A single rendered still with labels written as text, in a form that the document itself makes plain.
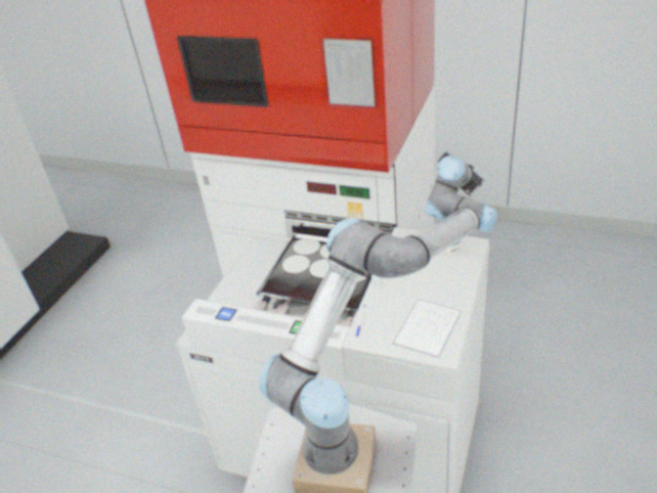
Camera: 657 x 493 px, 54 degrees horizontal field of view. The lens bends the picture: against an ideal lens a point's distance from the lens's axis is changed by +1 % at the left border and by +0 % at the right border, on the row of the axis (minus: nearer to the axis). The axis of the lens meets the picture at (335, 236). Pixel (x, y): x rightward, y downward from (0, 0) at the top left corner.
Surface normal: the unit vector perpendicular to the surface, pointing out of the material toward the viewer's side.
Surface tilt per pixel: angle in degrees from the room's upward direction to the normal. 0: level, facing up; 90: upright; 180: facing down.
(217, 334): 90
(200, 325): 90
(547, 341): 0
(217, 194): 90
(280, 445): 0
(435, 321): 0
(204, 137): 90
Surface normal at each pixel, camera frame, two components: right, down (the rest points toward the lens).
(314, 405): 0.03, -0.73
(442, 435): -0.32, 0.59
